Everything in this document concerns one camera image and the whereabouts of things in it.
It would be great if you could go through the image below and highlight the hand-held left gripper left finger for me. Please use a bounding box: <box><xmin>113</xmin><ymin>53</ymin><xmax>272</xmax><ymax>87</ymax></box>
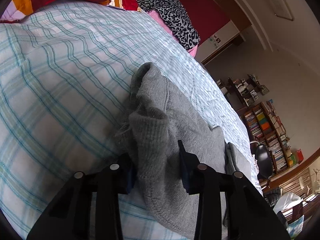
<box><xmin>26</xmin><ymin>152</ymin><xmax>137</xmax><ymax>240</ymax></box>

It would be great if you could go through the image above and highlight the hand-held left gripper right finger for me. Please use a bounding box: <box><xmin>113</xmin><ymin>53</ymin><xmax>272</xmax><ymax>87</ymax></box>
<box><xmin>177</xmin><ymin>140</ymin><xmax>290</xmax><ymax>240</ymax></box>

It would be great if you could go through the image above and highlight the grey knitted sweater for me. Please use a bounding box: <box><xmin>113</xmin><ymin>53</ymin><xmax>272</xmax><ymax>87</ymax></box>
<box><xmin>115</xmin><ymin>62</ymin><xmax>258</xmax><ymax>240</ymax></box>

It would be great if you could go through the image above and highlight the black chair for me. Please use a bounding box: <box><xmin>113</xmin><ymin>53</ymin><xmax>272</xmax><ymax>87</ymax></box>
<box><xmin>250</xmin><ymin>140</ymin><xmax>274</xmax><ymax>180</ymax></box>

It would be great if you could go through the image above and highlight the wooden bookshelf with books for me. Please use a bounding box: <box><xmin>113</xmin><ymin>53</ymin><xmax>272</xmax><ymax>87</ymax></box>
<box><xmin>242</xmin><ymin>100</ymin><xmax>304</xmax><ymax>174</ymax></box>

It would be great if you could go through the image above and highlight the wooden desk with shelf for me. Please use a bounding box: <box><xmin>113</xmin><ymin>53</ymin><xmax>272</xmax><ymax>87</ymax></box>
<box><xmin>217</xmin><ymin>74</ymin><xmax>269</xmax><ymax>105</ymax></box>

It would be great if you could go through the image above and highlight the white plastic bag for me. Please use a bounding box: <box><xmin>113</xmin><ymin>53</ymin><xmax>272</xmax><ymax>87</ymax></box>
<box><xmin>272</xmin><ymin>191</ymin><xmax>302</xmax><ymax>214</ymax></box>

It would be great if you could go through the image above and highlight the plaid bed sheet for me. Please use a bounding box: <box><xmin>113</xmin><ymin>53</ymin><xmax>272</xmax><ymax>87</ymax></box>
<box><xmin>0</xmin><ymin>1</ymin><xmax>263</xmax><ymax>240</ymax></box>

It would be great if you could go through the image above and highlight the white wardrobe panel with stickers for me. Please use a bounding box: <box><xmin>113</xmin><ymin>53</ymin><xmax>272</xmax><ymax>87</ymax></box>
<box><xmin>197</xmin><ymin>21</ymin><xmax>242</xmax><ymax>63</ymax></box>

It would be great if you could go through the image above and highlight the pink pillow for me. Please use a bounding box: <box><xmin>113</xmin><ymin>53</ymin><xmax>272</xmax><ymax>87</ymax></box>
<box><xmin>140</xmin><ymin>7</ymin><xmax>199</xmax><ymax>57</ymax></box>

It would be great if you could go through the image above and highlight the leopard print blanket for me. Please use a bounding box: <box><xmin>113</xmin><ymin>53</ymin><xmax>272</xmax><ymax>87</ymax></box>
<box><xmin>136</xmin><ymin>0</ymin><xmax>200</xmax><ymax>50</ymax></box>

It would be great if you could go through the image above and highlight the red wardrobe door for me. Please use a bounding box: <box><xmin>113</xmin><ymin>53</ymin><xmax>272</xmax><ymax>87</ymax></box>
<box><xmin>166</xmin><ymin>0</ymin><xmax>232</xmax><ymax>42</ymax></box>

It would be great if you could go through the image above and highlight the square ceiling light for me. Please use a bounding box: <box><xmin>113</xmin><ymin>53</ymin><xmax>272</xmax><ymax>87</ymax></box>
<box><xmin>262</xmin><ymin>0</ymin><xmax>294</xmax><ymax>22</ymax></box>

